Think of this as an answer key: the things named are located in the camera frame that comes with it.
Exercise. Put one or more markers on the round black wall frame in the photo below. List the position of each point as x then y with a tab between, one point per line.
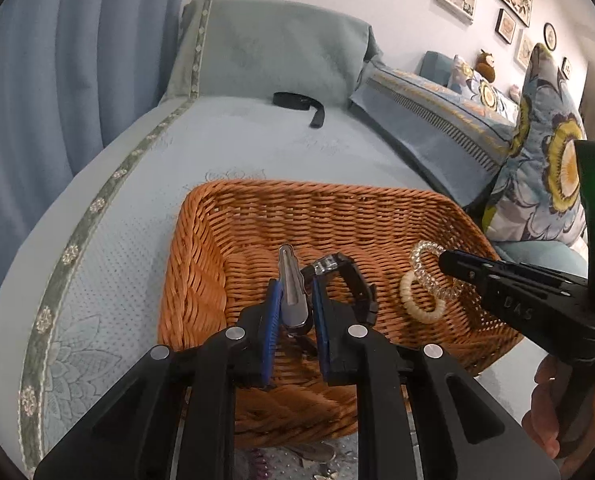
550	36

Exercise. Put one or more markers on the person's right hand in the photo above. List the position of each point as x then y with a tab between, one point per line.
547	380

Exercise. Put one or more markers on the tiny wall frame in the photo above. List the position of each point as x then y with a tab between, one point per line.
566	67

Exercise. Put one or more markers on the woven wicker basket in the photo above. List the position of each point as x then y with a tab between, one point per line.
227	240

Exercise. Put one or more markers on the small floral pillow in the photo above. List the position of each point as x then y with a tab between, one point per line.
487	97

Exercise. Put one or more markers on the silver metal hair clip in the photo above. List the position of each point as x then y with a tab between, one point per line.
292	290

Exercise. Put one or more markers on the small dark framed picture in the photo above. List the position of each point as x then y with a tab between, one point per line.
506	26

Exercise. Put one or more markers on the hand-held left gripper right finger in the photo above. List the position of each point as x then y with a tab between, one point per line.
322	325

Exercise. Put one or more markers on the brown owl plush toy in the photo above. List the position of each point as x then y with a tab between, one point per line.
486	65

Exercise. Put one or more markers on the large floral pillow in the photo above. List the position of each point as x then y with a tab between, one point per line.
547	160

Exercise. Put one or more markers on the blue curtain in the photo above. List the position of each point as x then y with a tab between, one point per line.
57	70

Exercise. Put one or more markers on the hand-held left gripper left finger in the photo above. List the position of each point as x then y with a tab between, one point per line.
273	320

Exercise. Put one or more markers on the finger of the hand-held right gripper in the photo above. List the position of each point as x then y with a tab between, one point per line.
465	267

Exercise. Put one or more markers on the sofa with light blue cover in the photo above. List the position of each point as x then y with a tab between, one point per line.
257	150

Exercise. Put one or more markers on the narrow white framed picture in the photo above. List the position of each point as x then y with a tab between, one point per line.
524	50

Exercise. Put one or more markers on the blue striped pillow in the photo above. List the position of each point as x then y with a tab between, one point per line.
427	125

